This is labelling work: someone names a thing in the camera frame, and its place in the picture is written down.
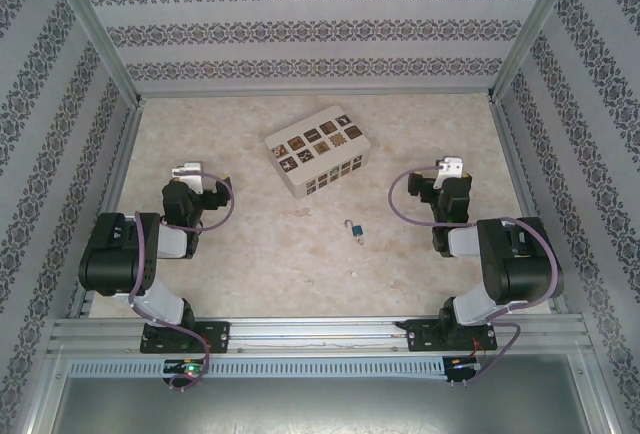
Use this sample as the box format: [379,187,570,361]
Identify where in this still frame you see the white wooden picture box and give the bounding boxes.
[263,106,375,201]

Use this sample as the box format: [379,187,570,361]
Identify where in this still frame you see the left control board green light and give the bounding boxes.
[163,359,209,381]

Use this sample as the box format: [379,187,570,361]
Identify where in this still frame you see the right control board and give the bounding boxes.
[446,355,482,384]

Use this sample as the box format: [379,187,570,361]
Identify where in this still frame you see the grey metal sheet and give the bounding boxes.
[49,353,612,434]

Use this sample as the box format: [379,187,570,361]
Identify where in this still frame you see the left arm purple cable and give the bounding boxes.
[127,173,236,393]

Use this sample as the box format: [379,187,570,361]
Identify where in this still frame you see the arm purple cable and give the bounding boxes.
[389,163,559,388]
[127,173,236,393]

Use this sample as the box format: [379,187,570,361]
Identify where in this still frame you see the aluminium side rail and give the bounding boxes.
[489,97,570,314]
[68,102,145,319]

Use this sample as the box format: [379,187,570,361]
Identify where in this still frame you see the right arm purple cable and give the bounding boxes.
[389,163,559,388]

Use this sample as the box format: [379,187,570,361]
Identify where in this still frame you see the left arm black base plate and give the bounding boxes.
[140,321,231,355]

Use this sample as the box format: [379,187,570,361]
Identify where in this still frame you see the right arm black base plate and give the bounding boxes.
[399,318,499,353]

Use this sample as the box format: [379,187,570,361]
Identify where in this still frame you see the aluminium frame post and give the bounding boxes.
[42,0,145,106]
[488,0,585,103]

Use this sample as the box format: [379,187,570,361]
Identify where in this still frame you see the aluminium mounting rail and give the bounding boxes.
[47,317,586,355]

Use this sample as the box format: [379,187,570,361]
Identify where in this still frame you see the grey slotted cable duct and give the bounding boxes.
[67,357,447,380]

